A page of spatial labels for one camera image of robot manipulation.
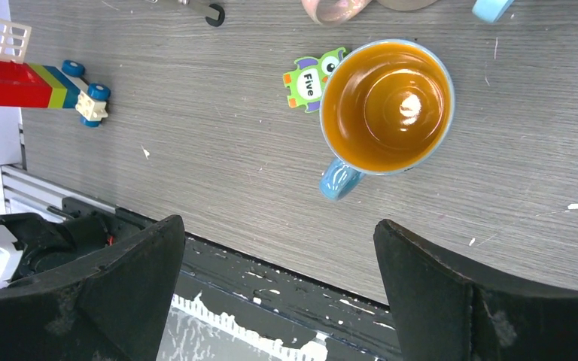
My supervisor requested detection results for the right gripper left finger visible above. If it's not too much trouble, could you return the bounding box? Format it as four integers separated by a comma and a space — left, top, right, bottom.
0, 215, 185, 360

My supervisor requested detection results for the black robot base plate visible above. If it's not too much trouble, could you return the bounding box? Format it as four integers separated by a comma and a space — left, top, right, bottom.
59, 196, 402, 361

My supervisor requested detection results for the steel two-tier dish rack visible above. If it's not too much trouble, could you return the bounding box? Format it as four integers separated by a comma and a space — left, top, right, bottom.
151, 0, 226, 27

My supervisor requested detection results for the green owl toy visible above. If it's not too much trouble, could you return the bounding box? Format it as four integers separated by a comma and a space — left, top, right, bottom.
283, 47, 348, 113

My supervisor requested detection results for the blue patterned mug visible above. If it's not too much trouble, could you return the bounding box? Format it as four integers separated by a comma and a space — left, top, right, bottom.
319, 39, 456, 201

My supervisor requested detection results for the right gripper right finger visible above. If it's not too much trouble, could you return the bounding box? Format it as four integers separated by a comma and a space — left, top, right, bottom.
373, 220, 578, 360

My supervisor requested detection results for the light blue mug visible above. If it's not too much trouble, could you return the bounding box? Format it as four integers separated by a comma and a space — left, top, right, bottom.
472, 0, 513, 23

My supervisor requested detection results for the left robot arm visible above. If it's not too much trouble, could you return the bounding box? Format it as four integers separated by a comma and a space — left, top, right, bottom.
0, 213, 114, 289

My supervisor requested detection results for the pale pink marbled mug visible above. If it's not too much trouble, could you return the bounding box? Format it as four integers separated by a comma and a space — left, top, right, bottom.
301, 0, 437, 26

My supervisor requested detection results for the colourful brick toy car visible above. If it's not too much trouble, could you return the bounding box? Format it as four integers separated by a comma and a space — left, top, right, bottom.
0, 59, 111, 127

